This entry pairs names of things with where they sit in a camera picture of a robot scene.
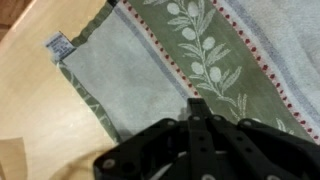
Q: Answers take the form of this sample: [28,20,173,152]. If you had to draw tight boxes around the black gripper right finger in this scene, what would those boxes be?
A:
[196,97,320,180]

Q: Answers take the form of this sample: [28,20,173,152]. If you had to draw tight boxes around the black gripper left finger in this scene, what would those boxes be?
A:
[93,97,218,180]

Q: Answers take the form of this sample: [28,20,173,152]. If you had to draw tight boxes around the green patterned towel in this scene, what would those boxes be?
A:
[44,0,320,146]

